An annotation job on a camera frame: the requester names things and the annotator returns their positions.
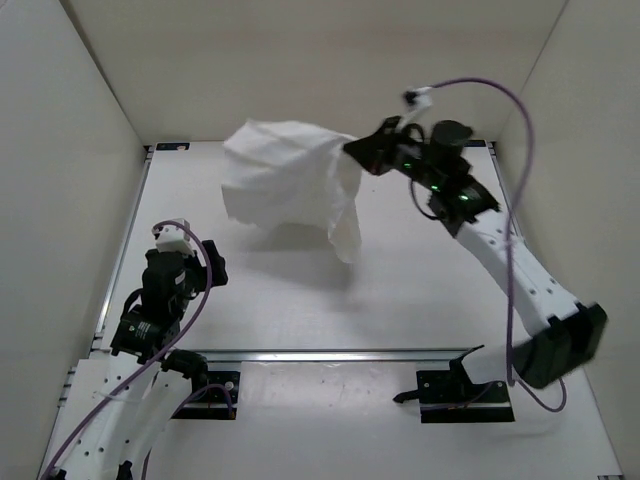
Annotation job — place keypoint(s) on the left aluminium side rail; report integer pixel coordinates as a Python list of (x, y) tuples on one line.
[(123, 245)]

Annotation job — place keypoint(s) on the white pleated skirt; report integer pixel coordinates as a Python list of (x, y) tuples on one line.
[(291, 172)]

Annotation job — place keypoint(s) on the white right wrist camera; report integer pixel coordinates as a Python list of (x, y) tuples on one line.
[(418, 101)]

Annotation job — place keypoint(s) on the blue right corner label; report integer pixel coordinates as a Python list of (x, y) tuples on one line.
[(475, 144)]

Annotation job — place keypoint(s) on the aluminium table edge rail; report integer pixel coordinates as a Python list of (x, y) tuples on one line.
[(330, 356)]

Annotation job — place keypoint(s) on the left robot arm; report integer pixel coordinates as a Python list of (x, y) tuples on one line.
[(148, 379)]

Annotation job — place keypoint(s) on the blue left corner label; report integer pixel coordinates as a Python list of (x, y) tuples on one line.
[(172, 146)]

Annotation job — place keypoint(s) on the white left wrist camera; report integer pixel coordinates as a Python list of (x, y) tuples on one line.
[(172, 239)]

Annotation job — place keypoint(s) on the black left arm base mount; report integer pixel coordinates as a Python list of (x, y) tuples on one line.
[(214, 393)]

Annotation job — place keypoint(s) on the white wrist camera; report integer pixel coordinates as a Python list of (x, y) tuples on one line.
[(172, 239), (418, 101)]

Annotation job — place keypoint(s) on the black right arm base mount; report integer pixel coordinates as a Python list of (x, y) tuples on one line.
[(449, 397)]

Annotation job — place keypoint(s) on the blue corner label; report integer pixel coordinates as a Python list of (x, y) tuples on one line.
[(172, 146), (475, 144)]

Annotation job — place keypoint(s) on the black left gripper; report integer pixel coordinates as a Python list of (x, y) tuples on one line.
[(218, 263)]

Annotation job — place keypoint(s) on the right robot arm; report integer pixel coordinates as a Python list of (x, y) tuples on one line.
[(563, 333)]

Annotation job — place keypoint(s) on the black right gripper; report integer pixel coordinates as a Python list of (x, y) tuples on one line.
[(375, 152)]

